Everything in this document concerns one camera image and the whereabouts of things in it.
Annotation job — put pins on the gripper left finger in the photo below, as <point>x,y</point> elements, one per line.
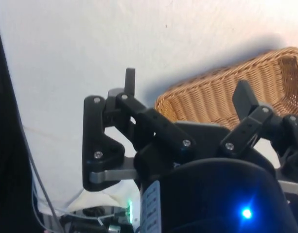
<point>95,126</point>

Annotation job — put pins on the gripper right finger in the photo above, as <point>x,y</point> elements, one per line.
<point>248,126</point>

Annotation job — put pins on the wicker basket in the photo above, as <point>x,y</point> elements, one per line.
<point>212,97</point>

